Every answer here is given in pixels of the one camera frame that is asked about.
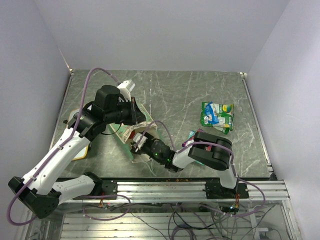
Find teal white snack packet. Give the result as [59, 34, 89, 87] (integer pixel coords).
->
[185, 128, 203, 145]

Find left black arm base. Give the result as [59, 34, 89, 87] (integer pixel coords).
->
[74, 180, 118, 200]

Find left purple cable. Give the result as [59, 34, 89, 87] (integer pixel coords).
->
[6, 66, 132, 227]

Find green paper bag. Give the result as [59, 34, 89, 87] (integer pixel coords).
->
[107, 102, 161, 165]

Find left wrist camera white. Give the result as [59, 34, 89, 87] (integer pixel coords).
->
[117, 79, 136, 96]

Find blue snack packet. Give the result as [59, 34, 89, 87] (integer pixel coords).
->
[204, 101, 219, 125]

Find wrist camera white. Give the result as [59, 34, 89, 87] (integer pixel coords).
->
[133, 132, 148, 152]
[117, 79, 136, 96]

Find loose cables under table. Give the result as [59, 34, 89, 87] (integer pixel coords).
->
[82, 197, 273, 240]

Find small whiteboard yellow frame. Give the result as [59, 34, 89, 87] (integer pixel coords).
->
[64, 107, 92, 162]

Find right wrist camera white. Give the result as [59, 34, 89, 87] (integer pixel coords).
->
[133, 132, 148, 152]

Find aluminium rail frame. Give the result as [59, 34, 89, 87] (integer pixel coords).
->
[51, 179, 290, 204]

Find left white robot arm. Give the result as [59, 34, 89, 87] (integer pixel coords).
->
[8, 81, 146, 219]

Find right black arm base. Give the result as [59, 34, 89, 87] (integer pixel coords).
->
[203, 178, 249, 199]

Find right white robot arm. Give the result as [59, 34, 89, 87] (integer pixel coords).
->
[131, 131, 238, 198]

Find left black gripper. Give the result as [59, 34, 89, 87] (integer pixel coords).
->
[105, 96, 148, 126]

